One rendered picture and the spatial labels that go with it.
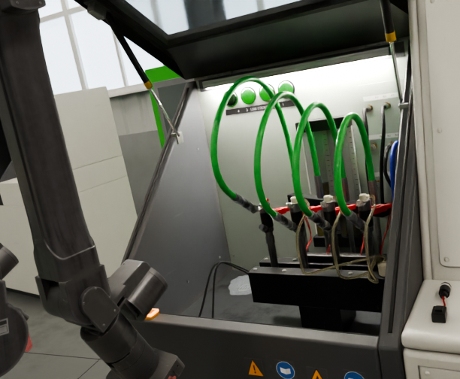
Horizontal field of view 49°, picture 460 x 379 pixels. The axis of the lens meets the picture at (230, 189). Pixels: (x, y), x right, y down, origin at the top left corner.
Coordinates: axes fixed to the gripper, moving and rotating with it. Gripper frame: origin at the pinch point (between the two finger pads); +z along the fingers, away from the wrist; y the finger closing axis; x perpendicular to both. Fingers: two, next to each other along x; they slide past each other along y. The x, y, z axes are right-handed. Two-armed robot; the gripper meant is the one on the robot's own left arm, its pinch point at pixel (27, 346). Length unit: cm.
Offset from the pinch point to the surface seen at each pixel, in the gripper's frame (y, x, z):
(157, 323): -13.1, -18.9, 14.0
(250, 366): -35.1, -18.8, 22.1
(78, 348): 176, -52, 132
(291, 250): -13, -67, 41
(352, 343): -57, -26, 17
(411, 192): -61, -56, 8
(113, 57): 380, -355, 63
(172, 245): 4.3, -44.3, 17.1
